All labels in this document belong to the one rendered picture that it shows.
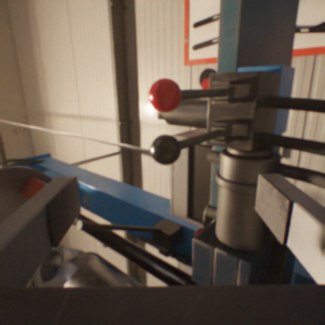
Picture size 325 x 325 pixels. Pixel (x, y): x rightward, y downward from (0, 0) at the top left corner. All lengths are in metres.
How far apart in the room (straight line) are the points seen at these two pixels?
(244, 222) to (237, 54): 0.32
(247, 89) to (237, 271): 0.31
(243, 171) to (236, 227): 0.11
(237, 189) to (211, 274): 0.19
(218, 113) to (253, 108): 0.06
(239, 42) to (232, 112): 0.17
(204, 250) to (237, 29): 0.43
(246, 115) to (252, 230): 0.20
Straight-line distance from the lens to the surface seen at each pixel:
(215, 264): 0.50
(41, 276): 1.05
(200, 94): 0.31
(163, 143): 0.26
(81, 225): 0.72
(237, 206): 0.44
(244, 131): 0.40
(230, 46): 0.54
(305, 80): 2.34
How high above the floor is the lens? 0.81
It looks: 38 degrees up
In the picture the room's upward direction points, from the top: 77 degrees counter-clockwise
